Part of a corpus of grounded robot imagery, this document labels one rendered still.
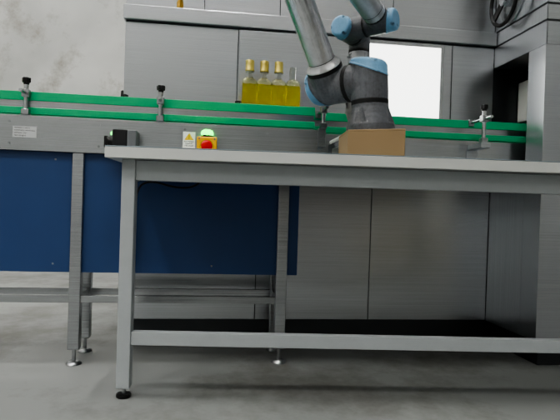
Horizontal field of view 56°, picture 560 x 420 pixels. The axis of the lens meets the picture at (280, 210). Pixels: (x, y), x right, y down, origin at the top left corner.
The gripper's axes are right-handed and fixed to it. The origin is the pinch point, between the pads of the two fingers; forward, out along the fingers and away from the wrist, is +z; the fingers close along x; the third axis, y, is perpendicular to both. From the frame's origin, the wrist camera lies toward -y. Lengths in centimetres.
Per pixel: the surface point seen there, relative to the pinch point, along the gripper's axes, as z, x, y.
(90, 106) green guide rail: -2, 95, 14
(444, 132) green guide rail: -1.1, -43.0, 22.7
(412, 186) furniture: 24.1, -9.5, -28.6
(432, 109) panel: -13, -44, 39
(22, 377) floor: 90, 111, 1
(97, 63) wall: -220, 258, 829
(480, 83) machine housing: -27, -68, 41
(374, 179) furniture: 22.5, 2.3, -27.5
